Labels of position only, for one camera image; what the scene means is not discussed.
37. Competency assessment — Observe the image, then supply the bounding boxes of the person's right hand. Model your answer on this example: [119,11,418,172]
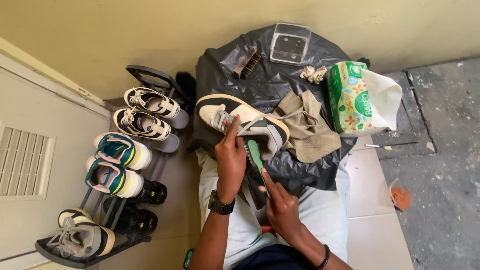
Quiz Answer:
[258,168,305,241]

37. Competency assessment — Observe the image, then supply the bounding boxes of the person's left hand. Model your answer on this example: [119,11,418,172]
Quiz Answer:
[214,114,248,203]

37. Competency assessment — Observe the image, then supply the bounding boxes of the green handled cleaning brush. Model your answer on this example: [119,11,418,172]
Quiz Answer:
[244,139,272,199]

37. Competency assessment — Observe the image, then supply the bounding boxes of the cream black grey sneaker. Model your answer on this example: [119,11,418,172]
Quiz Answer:
[195,94,319,161]

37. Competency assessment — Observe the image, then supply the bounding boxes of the person's light grey shorts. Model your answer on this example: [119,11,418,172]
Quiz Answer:
[196,148,352,269]

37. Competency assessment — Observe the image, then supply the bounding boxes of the black wrist watch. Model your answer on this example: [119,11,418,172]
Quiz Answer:
[208,189,236,216]

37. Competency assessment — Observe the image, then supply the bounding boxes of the person's dark blue shirt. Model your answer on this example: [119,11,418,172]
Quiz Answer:
[232,244,319,270]

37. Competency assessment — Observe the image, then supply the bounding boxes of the grey slipper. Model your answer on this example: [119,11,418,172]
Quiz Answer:
[165,109,190,130]
[149,133,181,154]

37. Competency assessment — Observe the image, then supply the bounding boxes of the black leather shoe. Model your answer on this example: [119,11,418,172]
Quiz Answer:
[103,197,159,236]
[127,178,168,205]

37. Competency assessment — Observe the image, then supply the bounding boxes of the beige cleaning cloth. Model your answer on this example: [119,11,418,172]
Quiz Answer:
[272,90,342,164]

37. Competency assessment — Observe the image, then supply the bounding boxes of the black plastic bag cover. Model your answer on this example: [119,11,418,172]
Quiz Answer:
[186,24,358,211]

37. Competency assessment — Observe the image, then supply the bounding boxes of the black white striped sneaker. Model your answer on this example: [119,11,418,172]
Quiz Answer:
[124,87,181,120]
[113,108,172,142]

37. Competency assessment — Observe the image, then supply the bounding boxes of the wooden shoe brush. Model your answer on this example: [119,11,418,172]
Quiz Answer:
[232,46,262,80]

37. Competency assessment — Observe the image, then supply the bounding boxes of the black green-edged phone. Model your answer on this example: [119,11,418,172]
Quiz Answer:
[183,248,195,270]

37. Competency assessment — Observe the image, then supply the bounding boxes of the teal white pink sneaker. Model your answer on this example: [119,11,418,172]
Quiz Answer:
[93,132,153,171]
[85,155,145,199]

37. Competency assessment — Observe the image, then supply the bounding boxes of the black shoe rack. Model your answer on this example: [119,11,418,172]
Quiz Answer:
[35,65,194,270]

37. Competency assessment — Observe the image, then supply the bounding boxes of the orange plastic pouch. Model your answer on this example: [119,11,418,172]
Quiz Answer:
[389,178,413,212]

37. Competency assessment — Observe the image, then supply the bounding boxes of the crumpled dirty tissue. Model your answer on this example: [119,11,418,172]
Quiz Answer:
[299,65,328,85]

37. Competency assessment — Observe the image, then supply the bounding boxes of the thin white black stick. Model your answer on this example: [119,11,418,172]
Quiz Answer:
[364,141,418,149]

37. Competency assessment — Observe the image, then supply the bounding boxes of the green floral tissue pack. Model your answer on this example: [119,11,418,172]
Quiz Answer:
[326,61,377,138]

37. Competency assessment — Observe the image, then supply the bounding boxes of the clear plastic container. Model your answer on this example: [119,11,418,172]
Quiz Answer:
[269,22,312,67]

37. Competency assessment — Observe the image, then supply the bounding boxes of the white plastic bag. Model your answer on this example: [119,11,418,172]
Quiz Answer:
[359,68,403,132]

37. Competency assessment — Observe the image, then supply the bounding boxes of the cream grey laced sneaker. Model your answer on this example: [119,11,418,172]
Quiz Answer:
[46,208,116,258]

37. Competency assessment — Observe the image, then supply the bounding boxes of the white door with vent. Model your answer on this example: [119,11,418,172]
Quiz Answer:
[0,52,112,263]

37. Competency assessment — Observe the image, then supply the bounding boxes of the black bead bracelet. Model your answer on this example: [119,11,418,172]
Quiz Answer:
[315,244,331,270]

